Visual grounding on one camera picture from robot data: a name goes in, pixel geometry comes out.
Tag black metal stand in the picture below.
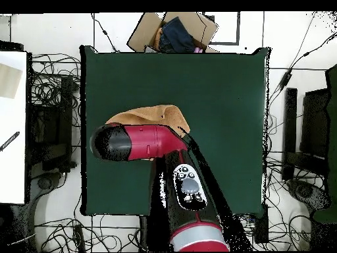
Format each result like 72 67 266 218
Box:
26 75 75 173

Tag black cable with adapter block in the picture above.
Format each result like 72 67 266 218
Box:
267 31 337 111

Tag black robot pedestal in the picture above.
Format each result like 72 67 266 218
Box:
138 215 159 252

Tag tan terry towel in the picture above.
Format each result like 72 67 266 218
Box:
105 104 191 161

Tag black cable with inline plug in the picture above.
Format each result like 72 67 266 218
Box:
90 13 120 53

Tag brown cardboard box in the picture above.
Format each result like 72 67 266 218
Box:
126 11 219 53

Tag white desk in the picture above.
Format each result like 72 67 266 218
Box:
0 50 28 205

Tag dark green table cloth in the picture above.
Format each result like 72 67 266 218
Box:
79 45 272 217

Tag dark blue jeans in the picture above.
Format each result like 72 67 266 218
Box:
158 16 195 53

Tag orange cloth item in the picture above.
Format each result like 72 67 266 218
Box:
153 27 163 50

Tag black ribbed strap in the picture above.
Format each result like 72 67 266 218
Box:
0 130 21 153

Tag dark green fabric sheet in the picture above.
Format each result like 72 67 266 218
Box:
313 64 337 225

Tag beige cardboard piece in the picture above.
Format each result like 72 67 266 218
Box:
0 63 22 99

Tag black metal frame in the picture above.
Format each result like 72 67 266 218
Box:
281 87 331 181

